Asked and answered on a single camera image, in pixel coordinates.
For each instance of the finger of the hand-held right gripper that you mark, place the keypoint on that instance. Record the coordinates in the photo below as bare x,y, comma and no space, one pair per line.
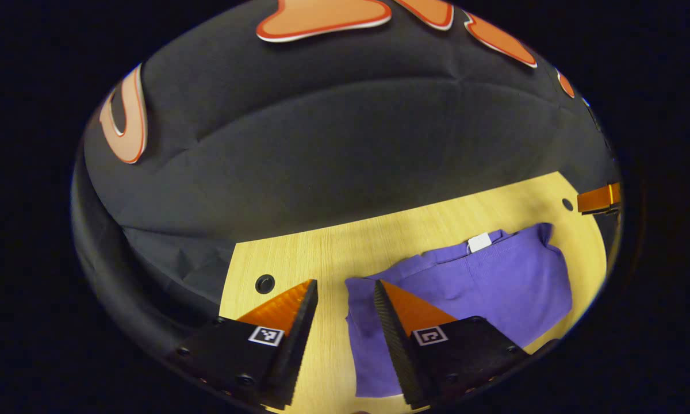
595,199

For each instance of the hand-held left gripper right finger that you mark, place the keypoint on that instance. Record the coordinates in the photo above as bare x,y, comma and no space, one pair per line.
397,351

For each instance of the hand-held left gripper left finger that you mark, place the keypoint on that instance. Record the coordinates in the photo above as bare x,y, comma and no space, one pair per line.
299,345

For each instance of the purple shirt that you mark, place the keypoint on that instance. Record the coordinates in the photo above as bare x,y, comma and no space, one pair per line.
494,287

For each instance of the black backdrop cloth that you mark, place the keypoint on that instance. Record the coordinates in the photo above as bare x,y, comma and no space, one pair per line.
322,161

